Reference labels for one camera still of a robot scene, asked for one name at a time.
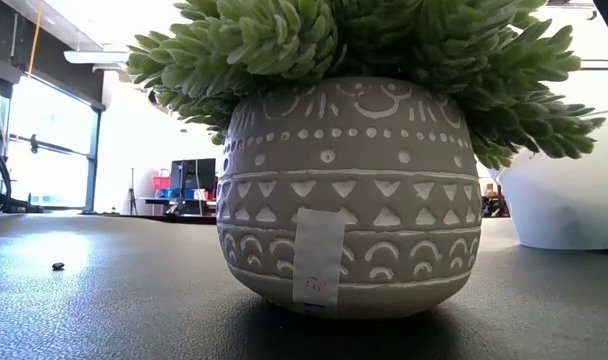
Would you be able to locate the long white light fixture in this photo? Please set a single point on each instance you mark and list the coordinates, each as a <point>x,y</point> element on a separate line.
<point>94,57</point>

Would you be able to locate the black computer monitor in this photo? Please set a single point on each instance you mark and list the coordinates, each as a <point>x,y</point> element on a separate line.
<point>193,175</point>

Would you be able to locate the distant dark equipment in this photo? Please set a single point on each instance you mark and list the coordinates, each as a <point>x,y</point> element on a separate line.
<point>491,202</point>

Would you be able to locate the white tape label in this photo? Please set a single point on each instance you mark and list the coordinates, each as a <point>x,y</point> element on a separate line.
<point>318,255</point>

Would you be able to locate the blue steel column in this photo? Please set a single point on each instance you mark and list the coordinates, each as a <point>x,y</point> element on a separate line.
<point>91,160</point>

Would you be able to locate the cluttered work desk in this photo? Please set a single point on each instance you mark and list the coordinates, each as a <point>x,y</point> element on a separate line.
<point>154,200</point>

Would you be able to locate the red storage bin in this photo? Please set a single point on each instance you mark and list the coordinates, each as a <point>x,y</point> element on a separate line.
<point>160,183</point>

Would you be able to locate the white plastic bucket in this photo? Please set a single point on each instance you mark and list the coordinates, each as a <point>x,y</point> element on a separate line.
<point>559,200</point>

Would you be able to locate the blue storage bin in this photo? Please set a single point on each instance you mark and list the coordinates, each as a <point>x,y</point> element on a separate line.
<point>176,193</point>

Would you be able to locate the potted green succulent plant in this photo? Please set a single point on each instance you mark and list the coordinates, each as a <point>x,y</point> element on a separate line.
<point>349,200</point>

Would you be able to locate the small black crumb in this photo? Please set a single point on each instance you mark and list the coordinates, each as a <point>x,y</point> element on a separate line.
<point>58,265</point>

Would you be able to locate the thin black tripod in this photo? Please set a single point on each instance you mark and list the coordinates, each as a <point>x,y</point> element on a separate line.
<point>132,195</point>

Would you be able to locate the black table mat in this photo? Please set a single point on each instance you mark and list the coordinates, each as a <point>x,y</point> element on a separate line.
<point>134,310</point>

